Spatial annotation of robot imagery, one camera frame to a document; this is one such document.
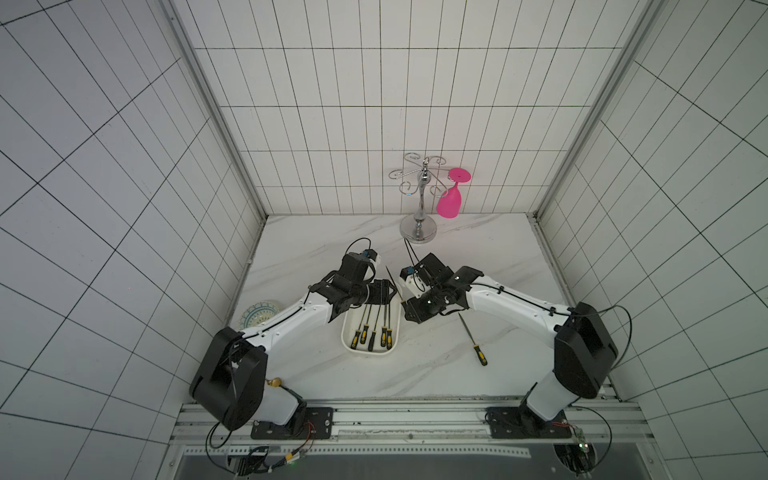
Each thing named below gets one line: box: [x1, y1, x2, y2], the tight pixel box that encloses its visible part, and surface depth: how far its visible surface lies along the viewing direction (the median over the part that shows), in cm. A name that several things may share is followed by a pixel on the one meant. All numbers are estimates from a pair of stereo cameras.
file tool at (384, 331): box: [380, 304, 388, 347], surface depth 89 cm
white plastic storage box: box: [340, 292, 402, 355], surface depth 89 cm
